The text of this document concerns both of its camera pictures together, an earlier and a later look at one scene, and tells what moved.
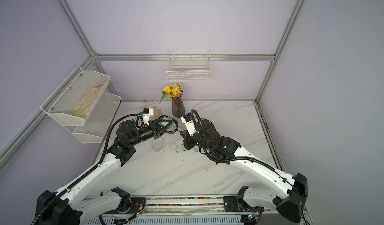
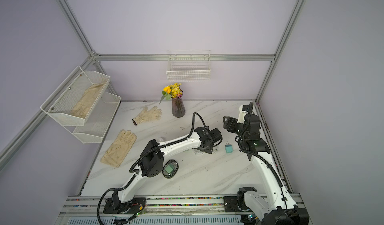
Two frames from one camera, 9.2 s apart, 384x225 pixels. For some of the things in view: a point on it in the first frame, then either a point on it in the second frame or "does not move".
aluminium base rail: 195,204 does not move
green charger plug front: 165,123 to 169,168
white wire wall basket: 188,65 does not move
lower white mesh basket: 96,125 does not move
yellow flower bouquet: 171,91 does not move
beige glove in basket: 82,107 does not move
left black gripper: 155,128 to 209,150
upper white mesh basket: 72,100 does not move
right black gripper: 191,144 to 232,123
